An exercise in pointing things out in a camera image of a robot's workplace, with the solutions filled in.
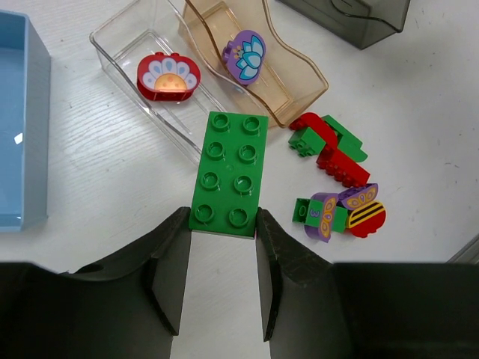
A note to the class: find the red curved lego brick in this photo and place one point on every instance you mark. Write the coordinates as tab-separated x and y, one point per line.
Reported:
316	123

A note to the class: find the purple lotus lego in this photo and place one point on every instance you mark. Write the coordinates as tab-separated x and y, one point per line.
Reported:
244	56

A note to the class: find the orange transparent container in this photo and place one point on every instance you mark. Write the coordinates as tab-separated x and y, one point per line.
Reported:
289	81

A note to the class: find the purple butterfly wing lego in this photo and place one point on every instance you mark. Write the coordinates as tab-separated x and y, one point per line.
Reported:
356	197

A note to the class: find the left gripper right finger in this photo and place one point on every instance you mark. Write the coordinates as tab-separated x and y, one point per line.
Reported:
312	308

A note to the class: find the green purple butterfly lego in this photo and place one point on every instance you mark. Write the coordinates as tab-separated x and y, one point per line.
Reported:
321	215

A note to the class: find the blue plastic container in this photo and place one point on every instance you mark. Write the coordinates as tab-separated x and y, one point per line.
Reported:
25	100

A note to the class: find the smoky grey container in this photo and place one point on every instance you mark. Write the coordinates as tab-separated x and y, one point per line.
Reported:
361	23

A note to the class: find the red long lego brick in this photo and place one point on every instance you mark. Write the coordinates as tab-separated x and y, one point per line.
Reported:
342	168

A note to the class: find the green lego plate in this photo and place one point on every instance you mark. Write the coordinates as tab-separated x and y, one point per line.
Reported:
227	187

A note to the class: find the clear plastic container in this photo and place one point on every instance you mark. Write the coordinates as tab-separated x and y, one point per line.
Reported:
144	50

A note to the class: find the red flower lego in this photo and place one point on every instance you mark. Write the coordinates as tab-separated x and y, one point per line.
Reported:
171	78

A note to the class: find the green curved lego brick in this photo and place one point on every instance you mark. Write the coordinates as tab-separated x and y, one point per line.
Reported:
347	142

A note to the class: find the small green lego brick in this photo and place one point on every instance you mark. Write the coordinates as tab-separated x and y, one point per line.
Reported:
306	142

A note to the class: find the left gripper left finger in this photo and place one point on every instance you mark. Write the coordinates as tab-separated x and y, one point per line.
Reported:
126	305

